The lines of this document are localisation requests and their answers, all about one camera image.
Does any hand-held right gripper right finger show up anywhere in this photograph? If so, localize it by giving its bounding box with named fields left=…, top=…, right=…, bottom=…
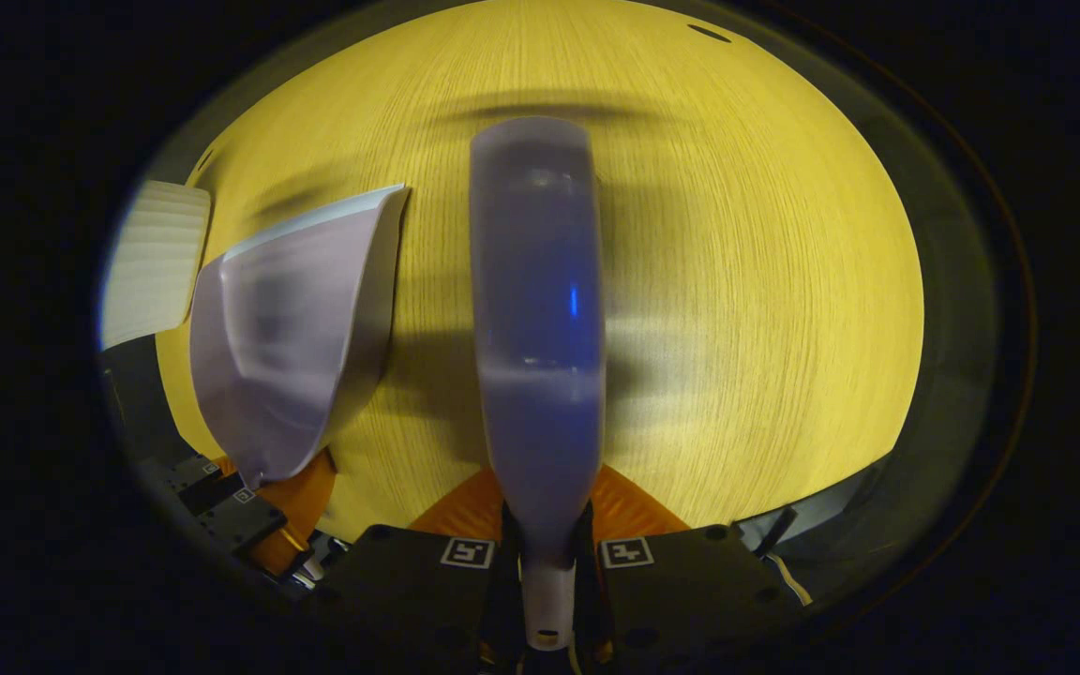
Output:
left=581, top=463, right=787, bottom=664

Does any small pink broom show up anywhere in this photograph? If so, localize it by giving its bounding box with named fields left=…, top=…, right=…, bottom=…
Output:
left=467, top=114, right=608, bottom=652

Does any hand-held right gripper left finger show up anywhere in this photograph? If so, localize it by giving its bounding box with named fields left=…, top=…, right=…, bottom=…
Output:
left=313, top=466, right=519, bottom=662

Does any wooden desktop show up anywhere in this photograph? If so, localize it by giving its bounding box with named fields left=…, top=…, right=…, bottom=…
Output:
left=155, top=0, right=927, bottom=547

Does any white ribbed garbage bin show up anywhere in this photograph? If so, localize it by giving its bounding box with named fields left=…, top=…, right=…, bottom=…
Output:
left=96, top=179, right=214, bottom=352

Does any pink dustpan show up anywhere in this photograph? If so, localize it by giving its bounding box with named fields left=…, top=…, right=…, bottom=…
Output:
left=187, top=182, right=412, bottom=491

